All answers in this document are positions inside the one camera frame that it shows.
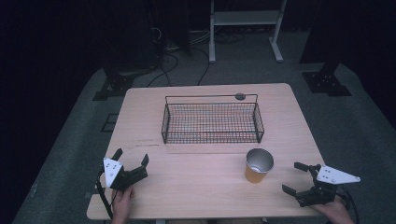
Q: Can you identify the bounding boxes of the person's right hand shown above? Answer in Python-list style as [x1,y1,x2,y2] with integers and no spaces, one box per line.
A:
[310,197,355,224]

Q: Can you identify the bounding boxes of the black stand base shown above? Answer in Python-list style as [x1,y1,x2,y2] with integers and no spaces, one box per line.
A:
[301,60,353,98]
[92,60,135,102]

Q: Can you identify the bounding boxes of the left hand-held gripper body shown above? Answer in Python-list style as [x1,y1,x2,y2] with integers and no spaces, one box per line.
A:
[103,157,149,191]

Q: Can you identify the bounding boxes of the person's left hand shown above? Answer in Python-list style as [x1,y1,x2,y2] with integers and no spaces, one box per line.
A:
[110,186,135,224]

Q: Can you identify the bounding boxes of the black cables on floor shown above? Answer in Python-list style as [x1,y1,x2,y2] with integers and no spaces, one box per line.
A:
[146,26,247,89]

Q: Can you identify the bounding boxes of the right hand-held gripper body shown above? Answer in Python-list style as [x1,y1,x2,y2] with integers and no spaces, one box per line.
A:
[295,163,361,208]

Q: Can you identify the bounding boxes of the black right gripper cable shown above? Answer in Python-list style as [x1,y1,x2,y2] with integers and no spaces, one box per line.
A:
[337,184,361,224]

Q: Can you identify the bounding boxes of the white metal stand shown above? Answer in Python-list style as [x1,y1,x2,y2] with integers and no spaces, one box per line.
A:
[208,0,288,64]

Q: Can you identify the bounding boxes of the black wire basket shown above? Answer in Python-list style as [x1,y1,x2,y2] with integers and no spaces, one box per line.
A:
[161,92,266,145]

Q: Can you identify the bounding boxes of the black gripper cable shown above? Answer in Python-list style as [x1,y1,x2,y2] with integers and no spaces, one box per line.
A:
[95,170,114,219]
[337,184,361,224]

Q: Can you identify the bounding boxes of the orange cup with metal inside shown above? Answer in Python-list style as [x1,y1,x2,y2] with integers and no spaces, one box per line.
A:
[244,147,276,185]

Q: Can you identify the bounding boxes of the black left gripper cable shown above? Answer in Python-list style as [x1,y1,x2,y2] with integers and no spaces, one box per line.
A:
[95,170,114,219]

